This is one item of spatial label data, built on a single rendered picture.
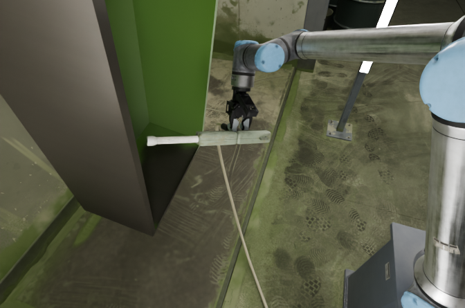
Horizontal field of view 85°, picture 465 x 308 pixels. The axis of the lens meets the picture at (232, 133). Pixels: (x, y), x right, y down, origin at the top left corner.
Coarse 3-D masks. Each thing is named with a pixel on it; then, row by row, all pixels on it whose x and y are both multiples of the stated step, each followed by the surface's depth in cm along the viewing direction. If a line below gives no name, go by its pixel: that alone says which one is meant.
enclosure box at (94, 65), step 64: (0, 0) 41; (64, 0) 37; (128, 0) 98; (192, 0) 93; (0, 64) 54; (64, 64) 48; (128, 64) 113; (192, 64) 115; (64, 128) 66; (128, 128) 58; (192, 128) 148; (128, 192) 85
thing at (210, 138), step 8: (224, 128) 113; (152, 136) 84; (176, 136) 88; (184, 136) 89; (192, 136) 90; (200, 136) 90; (208, 136) 91; (216, 136) 93; (224, 136) 94; (232, 136) 96; (240, 136) 97; (248, 136) 99; (256, 136) 101; (264, 136) 103; (152, 144) 84; (200, 144) 91; (208, 144) 92; (216, 144) 94; (224, 144) 95; (232, 144) 97
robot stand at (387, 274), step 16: (400, 224) 97; (400, 240) 93; (416, 240) 93; (384, 256) 101; (400, 256) 90; (352, 272) 142; (368, 272) 113; (384, 272) 98; (400, 272) 86; (352, 288) 129; (368, 288) 109; (384, 288) 95; (400, 288) 83; (352, 304) 124; (368, 304) 105; (384, 304) 92; (400, 304) 80
